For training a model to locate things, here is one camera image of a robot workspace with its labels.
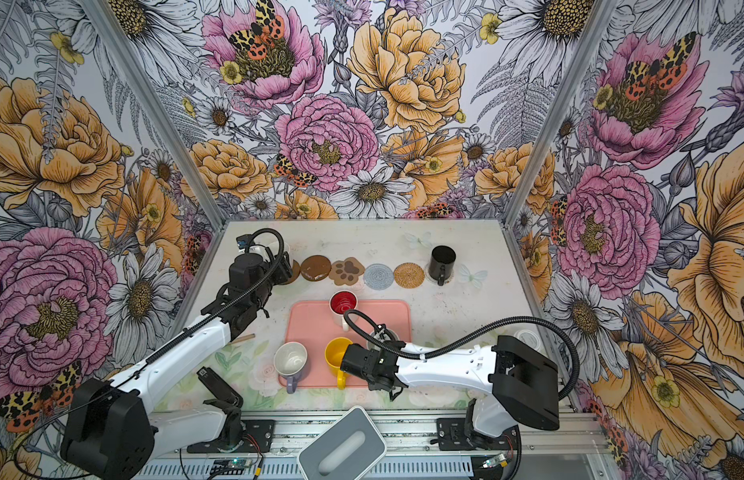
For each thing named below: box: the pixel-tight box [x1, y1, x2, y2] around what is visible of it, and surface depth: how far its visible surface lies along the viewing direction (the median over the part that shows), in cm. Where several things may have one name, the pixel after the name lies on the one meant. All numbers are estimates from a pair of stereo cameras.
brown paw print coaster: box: [329, 257, 365, 286], surface depth 108 cm
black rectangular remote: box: [196, 366, 244, 408], surface depth 81 cm
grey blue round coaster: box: [363, 263, 394, 290], surface depth 107 cm
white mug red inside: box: [328, 290, 359, 332], surface depth 93 cm
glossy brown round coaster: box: [300, 255, 332, 282], surface depth 108 cm
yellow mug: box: [324, 337, 353, 390], surface depth 81 cm
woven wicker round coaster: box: [393, 262, 425, 289], surface depth 107 cm
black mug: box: [428, 245, 457, 286], surface depth 101 cm
